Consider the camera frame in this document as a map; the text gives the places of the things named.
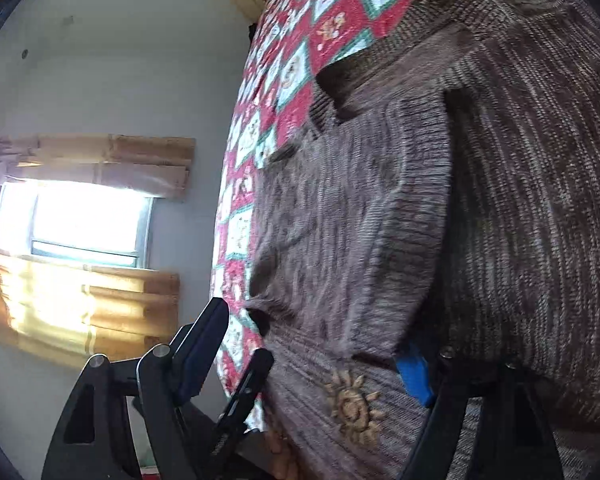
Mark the brown knit sweater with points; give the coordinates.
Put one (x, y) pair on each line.
(505, 170)

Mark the red green printed quilt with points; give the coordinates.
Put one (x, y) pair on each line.
(300, 60)

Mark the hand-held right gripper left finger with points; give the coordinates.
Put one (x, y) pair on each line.
(196, 355)

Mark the window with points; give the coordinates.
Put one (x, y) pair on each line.
(80, 220)

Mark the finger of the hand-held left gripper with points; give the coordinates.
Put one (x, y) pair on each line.
(247, 385)

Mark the long yellow curtain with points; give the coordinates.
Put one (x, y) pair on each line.
(55, 305)

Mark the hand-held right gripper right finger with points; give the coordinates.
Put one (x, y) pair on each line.
(414, 372)

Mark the person's left hand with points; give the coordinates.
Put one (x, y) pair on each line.
(282, 455)

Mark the short yellow valance curtain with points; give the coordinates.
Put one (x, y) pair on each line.
(120, 160)

